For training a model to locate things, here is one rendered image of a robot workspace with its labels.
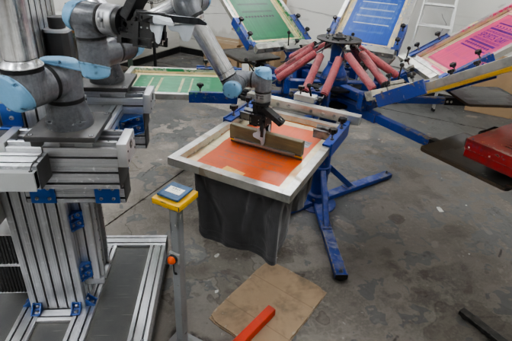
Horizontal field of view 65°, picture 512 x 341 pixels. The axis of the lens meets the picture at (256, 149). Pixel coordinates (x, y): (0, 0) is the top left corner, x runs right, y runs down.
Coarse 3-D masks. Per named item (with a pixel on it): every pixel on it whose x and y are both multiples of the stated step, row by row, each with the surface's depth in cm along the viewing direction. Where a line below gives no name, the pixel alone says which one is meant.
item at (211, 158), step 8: (272, 128) 219; (280, 128) 220; (224, 144) 199; (232, 144) 200; (216, 152) 191; (200, 160) 184; (208, 160) 184; (216, 160) 184; (224, 160) 185; (240, 168) 179
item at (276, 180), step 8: (288, 128) 220; (296, 128) 221; (296, 136) 211; (304, 136) 212; (312, 144) 204; (304, 152) 195; (296, 160) 188; (248, 168) 179; (256, 168) 179; (280, 168) 180; (288, 168) 181; (248, 176) 173; (256, 176) 174; (264, 176) 174; (272, 176) 174; (280, 176) 175; (272, 184) 168; (280, 184) 168
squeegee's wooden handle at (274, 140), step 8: (232, 128) 198; (240, 128) 195; (248, 128) 194; (256, 128) 194; (232, 136) 200; (240, 136) 198; (248, 136) 195; (272, 136) 189; (280, 136) 187; (288, 136) 187; (264, 144) 193; (272, 144) 190; (280, 144) 188; (288, 144) 186; (296, 144) 184; (304, 144) 185; (296, 152) 186
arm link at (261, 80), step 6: (264, 66) 181; (258, 72) 176; (264, 72) 176; (270, 72) 178; (252, 78) 178; (258, 78) 177; (264, 78) 177; (270, 78) 179; (252, 84) 179; (258, 84) 179; (264, 84) 178; (270, 84) 180; (258, 90) 180; (264, 90) 179; (270, 90) 182
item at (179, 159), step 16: (224, 128) 210; (192, 144) 189; (176, 160) 175; (192, 160) 176; (320, 160) 183; (208, 176) 170; (224, 176) 166; (240, 176) 166; (304, 176) 168; (256, 192) 161; (272, 192) 158; (288, 192) 157
